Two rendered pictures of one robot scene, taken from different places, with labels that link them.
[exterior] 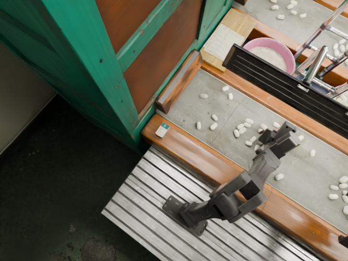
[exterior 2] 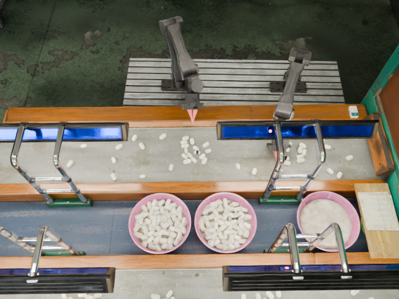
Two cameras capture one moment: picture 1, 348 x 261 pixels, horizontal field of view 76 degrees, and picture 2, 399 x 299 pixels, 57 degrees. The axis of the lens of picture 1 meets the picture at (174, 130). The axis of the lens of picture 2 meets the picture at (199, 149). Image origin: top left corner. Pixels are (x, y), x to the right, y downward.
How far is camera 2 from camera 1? 1.51 m
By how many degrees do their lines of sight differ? 42
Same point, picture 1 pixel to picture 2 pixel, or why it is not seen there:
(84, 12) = not seen: outside the picture
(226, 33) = (385, 222)
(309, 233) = (211, 110)
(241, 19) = (386, 249)
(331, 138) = (232, 184)
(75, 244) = not seen: hidden behind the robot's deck
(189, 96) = (358, 152)
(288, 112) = (278, 184)
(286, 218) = (231, 110)
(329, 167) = (218, 165)
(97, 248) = not seen: hidden behind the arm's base
